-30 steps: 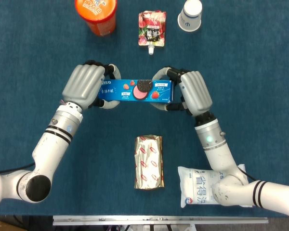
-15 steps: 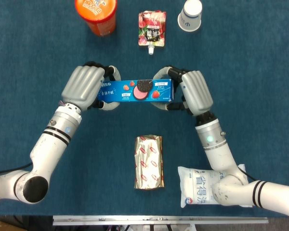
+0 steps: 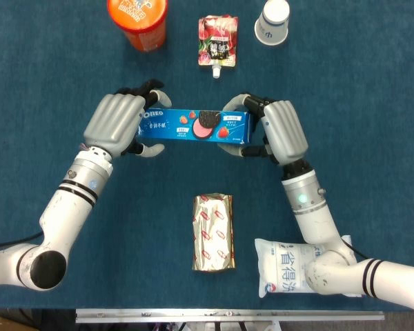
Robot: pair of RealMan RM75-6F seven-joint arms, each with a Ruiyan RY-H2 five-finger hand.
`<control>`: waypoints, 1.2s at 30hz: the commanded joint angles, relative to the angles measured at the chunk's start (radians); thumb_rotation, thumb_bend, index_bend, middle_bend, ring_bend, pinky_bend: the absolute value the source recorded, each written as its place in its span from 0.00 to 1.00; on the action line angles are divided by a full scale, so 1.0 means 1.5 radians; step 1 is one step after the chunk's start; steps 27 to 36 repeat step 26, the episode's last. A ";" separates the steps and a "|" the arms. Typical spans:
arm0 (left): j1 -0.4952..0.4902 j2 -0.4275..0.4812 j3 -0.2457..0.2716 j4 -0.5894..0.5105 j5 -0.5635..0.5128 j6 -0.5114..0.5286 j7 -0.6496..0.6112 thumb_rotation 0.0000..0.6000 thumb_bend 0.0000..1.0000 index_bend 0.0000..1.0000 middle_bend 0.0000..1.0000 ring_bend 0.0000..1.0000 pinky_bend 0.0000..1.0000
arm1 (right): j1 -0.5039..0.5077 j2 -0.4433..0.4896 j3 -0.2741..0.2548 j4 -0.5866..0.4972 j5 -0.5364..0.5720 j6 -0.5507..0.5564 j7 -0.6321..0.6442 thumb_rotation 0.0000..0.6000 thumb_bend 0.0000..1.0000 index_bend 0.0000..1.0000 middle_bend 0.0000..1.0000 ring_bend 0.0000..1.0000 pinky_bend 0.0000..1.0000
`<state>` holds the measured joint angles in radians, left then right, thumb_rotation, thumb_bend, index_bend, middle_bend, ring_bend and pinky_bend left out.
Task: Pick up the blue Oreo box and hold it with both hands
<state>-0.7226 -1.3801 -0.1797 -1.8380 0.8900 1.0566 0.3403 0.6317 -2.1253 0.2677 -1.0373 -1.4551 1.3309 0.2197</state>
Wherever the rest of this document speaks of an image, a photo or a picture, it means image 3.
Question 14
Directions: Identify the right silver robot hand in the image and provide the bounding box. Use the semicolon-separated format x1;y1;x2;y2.
217;92;310;167

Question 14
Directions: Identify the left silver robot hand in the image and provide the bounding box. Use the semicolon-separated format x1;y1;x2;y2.
82;79;174;160

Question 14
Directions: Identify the blue Oreo cookie box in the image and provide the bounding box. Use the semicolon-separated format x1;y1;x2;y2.
137;108;256;145

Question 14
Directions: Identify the blue-green table cloth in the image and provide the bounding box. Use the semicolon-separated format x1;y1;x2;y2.
0;0;414;310

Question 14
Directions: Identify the orange cylindrical snack canister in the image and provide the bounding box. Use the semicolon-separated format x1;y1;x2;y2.
106;0;169;53

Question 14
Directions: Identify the white paper cup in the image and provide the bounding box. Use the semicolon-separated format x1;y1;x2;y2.
254;0;290;46

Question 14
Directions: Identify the red spouted drink pouch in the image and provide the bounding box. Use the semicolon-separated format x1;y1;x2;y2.
197;14;239;80

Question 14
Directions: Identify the gold foil snack package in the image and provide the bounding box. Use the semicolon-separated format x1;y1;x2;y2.
192;192;237;273

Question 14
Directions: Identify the white sugar bag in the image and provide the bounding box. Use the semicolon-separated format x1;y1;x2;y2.
254;234;363;299

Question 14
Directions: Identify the aluminium table edge rail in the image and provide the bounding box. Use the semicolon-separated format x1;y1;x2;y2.
75;308;385;324

